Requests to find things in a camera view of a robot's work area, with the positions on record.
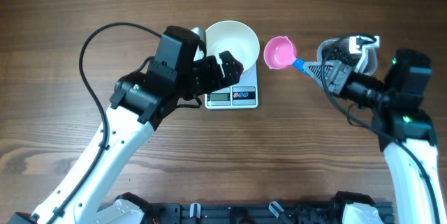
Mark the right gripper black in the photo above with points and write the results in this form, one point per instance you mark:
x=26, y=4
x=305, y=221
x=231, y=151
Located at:
x=339, y=78

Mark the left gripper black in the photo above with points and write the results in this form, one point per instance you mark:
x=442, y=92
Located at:
x=212, y=74

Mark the pink scoop blue handle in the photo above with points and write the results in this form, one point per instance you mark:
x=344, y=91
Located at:
x=280, y=53

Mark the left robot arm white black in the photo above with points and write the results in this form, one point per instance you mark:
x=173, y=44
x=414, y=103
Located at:
x=171, y=79

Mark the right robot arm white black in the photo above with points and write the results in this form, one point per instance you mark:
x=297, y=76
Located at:
x=391, y=109

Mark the white digital kitchen scale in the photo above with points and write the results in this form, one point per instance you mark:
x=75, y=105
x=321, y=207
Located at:
x=243, y=95

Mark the white bowl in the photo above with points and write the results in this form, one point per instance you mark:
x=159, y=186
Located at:
x=237, y=38

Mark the clear plastic container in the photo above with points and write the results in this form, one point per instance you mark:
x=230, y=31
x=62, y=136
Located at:
x=344, y=43

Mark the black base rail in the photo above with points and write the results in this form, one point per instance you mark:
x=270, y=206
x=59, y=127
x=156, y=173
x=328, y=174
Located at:
x=311, y=212

